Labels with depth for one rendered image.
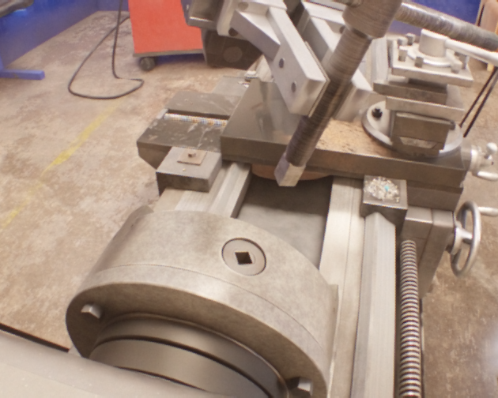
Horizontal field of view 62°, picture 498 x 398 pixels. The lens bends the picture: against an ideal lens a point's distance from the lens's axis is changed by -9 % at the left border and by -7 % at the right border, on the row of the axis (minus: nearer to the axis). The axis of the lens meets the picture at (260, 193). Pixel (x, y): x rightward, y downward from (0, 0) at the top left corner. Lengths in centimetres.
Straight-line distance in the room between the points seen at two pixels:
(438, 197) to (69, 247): 167
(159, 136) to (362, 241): 57
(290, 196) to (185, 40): 270
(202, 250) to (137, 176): 220
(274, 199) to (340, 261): 36
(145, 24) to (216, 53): 331
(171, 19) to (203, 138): 262
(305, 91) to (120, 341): 23
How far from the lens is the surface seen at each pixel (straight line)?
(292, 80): 25
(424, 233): 109
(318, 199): 118
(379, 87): 95
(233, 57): 42
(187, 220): 37
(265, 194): 118
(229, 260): 35
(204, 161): 104
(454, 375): 181
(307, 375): 38
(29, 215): 248
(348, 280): 84
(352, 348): 76
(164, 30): 372
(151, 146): 114
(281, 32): 28
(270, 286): 35
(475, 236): 113
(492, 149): 117
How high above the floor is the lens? 146
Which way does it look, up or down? 39 degrees down
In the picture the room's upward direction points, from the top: 1 degrees clockwise
